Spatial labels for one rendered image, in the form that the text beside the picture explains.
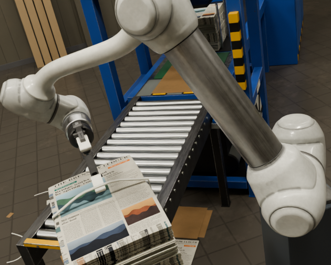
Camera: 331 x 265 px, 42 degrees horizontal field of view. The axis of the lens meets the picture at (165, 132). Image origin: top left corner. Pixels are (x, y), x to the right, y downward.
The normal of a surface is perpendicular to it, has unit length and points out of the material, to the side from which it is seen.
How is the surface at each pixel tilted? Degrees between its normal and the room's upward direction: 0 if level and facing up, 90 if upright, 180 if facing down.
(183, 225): 0
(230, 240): 0
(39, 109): 107
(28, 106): 101
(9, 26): 90
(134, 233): 11
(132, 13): 84
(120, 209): 8
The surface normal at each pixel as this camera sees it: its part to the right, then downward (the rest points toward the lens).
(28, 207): -0.19, -0.86
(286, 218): -0.20, 0.61
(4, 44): 0.27, 0.42
